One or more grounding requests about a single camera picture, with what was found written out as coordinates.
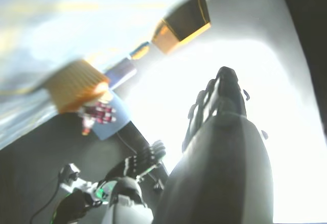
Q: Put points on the dark berry topped cupcake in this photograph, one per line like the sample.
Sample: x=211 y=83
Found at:
x=76 y=86

